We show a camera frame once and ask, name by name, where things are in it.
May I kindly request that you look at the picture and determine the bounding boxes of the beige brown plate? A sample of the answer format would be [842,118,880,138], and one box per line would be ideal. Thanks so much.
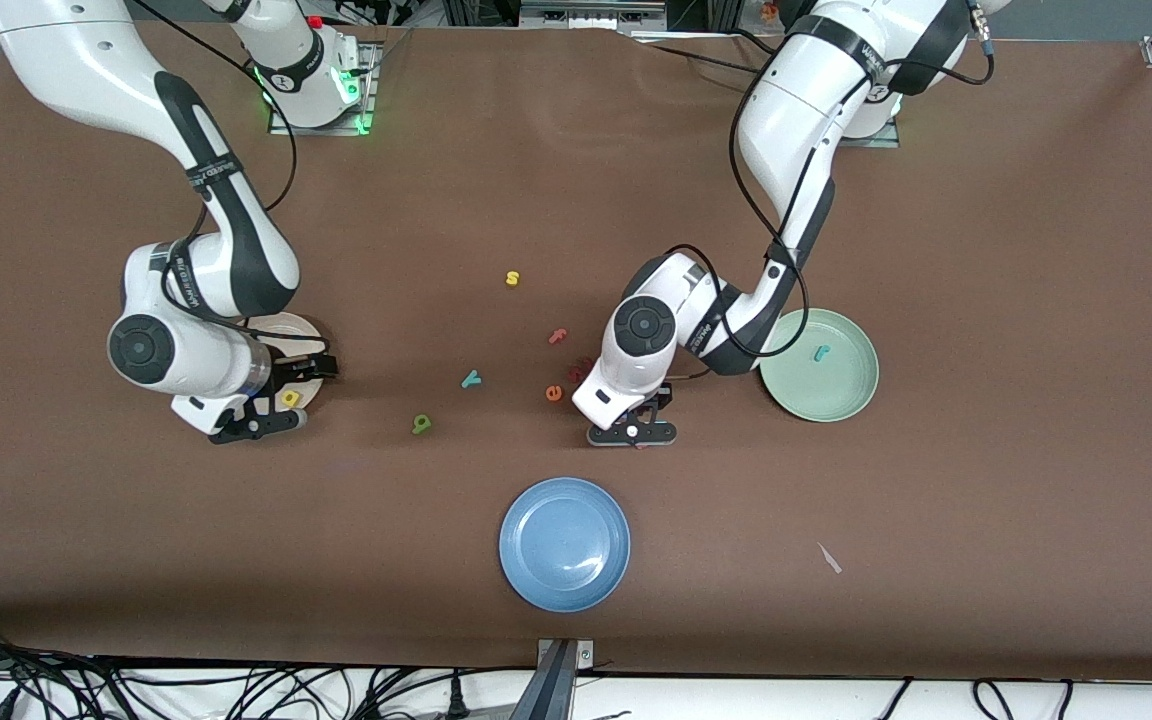
[231,311,329,413]

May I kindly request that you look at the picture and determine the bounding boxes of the blue plate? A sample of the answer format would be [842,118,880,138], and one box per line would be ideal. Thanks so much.
[498,476,632,613]

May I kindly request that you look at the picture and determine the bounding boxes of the light green plate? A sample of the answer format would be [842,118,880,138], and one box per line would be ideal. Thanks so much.
[758,307,880,423]

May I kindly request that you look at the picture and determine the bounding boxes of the brown table cover sheet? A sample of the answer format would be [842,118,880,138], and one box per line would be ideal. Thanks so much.
[0,18,1152,683]

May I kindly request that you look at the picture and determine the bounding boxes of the grey power strip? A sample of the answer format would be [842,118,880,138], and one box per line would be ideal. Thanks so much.
[519,0,669,29]

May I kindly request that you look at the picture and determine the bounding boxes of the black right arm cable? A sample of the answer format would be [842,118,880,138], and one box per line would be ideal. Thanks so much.
[126,0,339,376]

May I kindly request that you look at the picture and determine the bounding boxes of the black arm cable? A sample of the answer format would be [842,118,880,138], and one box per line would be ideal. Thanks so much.
[666,20,995,386]
[126,0,339,376]

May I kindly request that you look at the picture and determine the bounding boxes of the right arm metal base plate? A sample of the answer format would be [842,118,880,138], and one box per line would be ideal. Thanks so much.
[268,40,378,136]

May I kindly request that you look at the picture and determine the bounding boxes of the small metal edge bracket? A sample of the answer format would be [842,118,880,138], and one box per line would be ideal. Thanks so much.
[536,638,595,669]

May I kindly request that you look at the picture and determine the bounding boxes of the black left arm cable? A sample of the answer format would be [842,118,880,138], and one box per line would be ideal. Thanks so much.
[666,20,995,386]

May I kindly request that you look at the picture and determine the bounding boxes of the grey metal frame beam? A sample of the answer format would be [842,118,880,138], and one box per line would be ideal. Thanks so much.
[508,640,577,720]

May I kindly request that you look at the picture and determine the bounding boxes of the black cable on table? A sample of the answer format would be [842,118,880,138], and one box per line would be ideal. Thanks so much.
[631,28,787,86]

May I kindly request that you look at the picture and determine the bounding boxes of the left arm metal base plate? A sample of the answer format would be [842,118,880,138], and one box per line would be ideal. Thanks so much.
[836,90,903,150]

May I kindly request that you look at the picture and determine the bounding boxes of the black floor cable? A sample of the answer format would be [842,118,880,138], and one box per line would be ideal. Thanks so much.
[874,678,915,720]
[971,678,1074,720]

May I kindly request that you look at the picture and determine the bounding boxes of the tangled black floor cables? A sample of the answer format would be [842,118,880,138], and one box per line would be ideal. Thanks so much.
[0,620,497,720]

